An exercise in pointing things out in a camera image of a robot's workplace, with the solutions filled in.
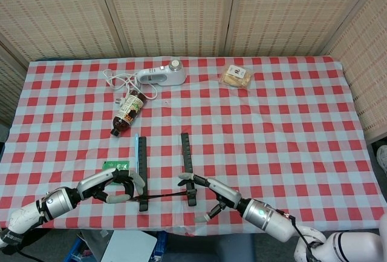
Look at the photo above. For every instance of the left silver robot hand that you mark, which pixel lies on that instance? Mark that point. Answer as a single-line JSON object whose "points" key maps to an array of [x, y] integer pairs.
{"points": [[96, 181]]}

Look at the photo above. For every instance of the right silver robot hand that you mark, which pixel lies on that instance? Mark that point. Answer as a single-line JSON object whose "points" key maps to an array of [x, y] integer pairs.
{"points": [[225, 194]]}

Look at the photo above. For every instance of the black folding stand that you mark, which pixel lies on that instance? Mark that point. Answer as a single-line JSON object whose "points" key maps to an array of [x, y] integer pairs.
{"points": [[142, 165]]}

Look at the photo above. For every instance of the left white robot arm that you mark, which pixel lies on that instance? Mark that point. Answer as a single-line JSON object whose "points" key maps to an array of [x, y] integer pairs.
{"points": [[27, 213]]}

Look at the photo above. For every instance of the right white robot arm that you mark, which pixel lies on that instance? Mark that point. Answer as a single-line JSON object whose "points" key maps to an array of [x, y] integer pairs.
{"points": [[272, 219]]}

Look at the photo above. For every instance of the red white checkered tablecloth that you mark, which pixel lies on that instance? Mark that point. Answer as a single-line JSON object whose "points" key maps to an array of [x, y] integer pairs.
{"points": [[272, 138]]}

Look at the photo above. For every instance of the green tea sachet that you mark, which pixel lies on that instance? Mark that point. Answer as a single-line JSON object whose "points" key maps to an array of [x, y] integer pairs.
{"points": [[116, 165]]}

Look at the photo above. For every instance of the light blue toothbrush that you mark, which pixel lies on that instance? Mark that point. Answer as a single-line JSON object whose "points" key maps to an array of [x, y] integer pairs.
{"points": [[136, 153]]}

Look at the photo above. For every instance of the blue plastic crate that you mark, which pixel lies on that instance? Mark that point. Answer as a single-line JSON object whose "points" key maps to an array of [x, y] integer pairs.
{"points": [[81, 245]]}

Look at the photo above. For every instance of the white flat board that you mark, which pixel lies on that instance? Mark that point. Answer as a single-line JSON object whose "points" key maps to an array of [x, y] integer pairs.
{"points": [[127, 247]]}

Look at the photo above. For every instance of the brown tea bottle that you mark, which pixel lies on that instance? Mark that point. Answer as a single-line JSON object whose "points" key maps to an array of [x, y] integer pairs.
{"points": [[128, 112]]}

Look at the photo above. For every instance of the packaged bread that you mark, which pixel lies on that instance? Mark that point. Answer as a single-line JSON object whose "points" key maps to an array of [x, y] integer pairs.
{"points": [[236, 77]]}

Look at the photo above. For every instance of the narrow bamboo screen panel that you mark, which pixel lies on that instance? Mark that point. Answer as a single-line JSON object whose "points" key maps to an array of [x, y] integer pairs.
{"points": [[12, 92], [366, 77]]}

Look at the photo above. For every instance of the white handheld appliance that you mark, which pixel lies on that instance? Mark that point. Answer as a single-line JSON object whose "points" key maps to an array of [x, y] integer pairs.
{"points": [[175, 76]]}

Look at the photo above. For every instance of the white shoe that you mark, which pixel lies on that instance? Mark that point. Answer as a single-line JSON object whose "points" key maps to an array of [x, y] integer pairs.
{"points": [[383, 159]]}

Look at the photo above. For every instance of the wide bamboo folding screen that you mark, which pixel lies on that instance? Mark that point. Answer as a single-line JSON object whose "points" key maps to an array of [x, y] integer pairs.
{"points": [[181, 8]]}

